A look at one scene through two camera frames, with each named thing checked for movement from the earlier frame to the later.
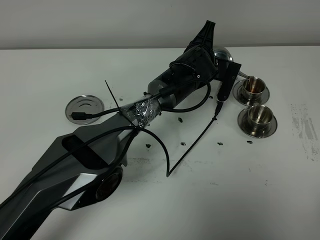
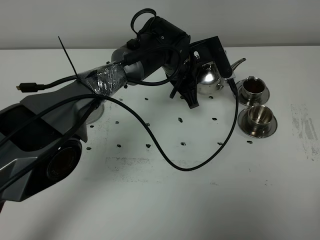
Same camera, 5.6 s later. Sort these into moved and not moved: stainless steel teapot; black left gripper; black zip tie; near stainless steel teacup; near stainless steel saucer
Moved: black zip tie; stainless steel teapot; black left gripper
Not moved: near stainless steel teacup; near stainless steel saucer
